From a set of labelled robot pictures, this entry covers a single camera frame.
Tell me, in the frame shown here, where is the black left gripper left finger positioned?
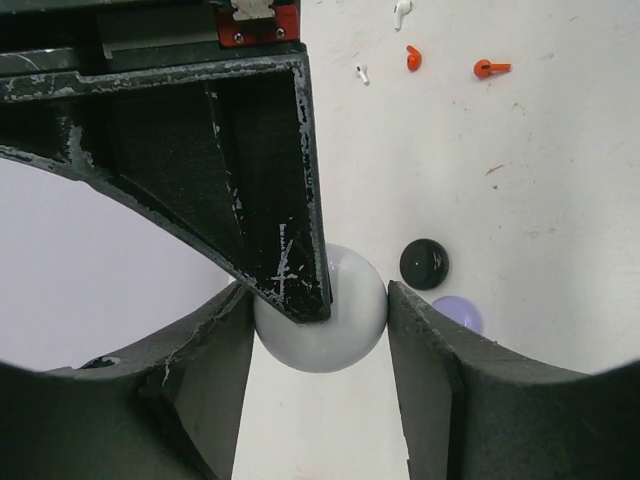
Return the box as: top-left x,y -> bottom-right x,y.
1,283 -> 254,479

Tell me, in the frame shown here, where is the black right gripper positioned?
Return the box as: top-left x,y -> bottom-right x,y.
1,0 -> 301,77

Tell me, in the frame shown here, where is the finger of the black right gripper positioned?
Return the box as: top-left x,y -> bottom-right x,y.
1,52 -> 332,323

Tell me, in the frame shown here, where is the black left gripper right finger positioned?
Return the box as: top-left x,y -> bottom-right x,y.
388,282 -> 639,479

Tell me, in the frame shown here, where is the white round charging case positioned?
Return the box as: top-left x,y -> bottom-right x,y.
254,244 -> 387,373

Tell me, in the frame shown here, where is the white earbud left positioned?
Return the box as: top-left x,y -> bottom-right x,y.
355,64 -> 370,86

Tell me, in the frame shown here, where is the white earbud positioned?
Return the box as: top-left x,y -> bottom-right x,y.
393,0 -> 413,32
355,64 -> 370,86

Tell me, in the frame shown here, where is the orange earbud far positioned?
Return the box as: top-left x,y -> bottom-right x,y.
406,45 -> 423,73

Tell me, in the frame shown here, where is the orange earbud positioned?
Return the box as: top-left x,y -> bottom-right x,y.
473,59 -> 512,79
406,45 -> 423,73

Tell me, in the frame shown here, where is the white earbud right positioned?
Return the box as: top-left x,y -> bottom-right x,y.
393,0 -> 413,32

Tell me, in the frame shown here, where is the orange earbud near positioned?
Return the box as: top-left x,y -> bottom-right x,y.
473,59 -> 512,79

